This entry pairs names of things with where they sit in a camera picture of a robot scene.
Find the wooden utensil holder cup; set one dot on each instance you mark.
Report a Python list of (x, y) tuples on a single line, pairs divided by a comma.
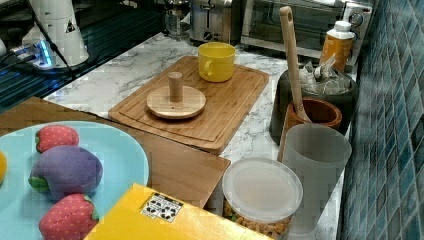
[(318, 111)]

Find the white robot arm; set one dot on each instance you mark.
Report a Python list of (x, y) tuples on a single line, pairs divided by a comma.
[(55, 35)]

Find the frosted plastic cup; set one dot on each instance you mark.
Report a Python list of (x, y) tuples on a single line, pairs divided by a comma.
[(317, 154)]

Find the yellow cereal box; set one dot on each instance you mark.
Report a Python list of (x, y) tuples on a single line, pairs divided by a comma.
[(145, 214)]

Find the light blue plate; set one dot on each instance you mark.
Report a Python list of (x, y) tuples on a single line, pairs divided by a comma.
[(21, 208)]

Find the round wooden lid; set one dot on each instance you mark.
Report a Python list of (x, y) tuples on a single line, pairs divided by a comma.
[(176, 101)]

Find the stainless two-slot toaster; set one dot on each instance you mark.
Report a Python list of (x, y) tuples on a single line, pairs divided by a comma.
[(215, 21)]

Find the yellow plush lemon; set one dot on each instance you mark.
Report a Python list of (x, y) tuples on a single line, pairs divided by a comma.
[(3, 166)]

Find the black tea bag jar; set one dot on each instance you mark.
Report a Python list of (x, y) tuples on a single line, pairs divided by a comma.
[(345, 102)]

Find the clear jar with white lid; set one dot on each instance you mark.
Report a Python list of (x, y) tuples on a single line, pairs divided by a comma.
[(261, 195)]

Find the yellow mug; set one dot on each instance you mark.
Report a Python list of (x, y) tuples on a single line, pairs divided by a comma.
[(216, 61)]

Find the wooden spoon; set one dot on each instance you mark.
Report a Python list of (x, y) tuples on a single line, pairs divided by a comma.
[(287, 24)]

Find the red plush strawberry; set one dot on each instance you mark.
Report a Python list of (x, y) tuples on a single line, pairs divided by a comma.
[(71, 218), (55, 135)]

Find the tea bags in jar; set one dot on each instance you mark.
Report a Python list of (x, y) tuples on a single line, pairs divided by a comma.
[(323, 79)]

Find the purple plush eggplant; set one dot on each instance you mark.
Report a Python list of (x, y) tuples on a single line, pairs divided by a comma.
[(65, 170)]

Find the orange bottle with white cap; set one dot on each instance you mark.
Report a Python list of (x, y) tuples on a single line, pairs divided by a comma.
[(337, 45)]

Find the bamboo cutting board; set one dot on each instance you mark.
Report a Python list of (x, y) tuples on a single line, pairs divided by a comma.
[(216, 117)]

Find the stainless toaster oven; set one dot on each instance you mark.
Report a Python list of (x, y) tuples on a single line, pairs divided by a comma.
[(312, 19)]

